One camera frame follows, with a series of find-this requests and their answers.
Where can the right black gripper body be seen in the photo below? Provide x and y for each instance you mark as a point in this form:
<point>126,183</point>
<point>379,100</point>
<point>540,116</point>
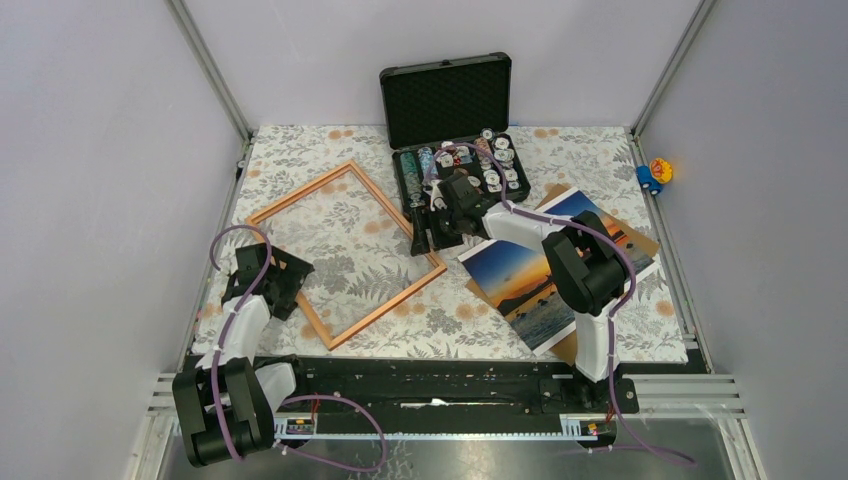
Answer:
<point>446,232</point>

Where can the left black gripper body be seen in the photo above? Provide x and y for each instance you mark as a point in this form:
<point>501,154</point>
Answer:
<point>269,275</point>

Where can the sunset landscape photo print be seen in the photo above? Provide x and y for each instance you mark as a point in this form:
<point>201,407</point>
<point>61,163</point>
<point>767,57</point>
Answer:
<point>530,285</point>

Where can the orange wooden picture frame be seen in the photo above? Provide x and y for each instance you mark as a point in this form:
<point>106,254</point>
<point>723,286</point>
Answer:
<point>358,242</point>

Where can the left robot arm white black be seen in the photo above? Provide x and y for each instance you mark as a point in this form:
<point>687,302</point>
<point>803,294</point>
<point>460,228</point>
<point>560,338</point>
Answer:
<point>225,404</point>

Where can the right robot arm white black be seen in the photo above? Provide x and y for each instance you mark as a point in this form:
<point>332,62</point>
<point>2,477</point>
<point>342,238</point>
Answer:
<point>592,274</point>

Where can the green poker chip stack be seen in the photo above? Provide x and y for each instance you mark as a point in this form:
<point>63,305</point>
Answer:
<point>411,180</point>

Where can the blue poker chip stack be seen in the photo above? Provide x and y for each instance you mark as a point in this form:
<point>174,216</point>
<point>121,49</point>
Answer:
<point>426,160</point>

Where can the pink poker chip stack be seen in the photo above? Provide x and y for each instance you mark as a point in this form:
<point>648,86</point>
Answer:
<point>484,152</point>

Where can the black poker chip case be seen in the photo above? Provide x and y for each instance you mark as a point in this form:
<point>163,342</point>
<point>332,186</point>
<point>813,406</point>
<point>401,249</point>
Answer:
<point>446,105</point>

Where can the brown cardboard backing board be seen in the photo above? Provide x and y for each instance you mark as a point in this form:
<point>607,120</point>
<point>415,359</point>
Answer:
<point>629,232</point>

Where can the blue yellow toy car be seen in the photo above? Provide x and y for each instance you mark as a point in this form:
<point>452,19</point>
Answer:
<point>654,176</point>

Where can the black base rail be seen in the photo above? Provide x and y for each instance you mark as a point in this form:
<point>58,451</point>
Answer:
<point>425,399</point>

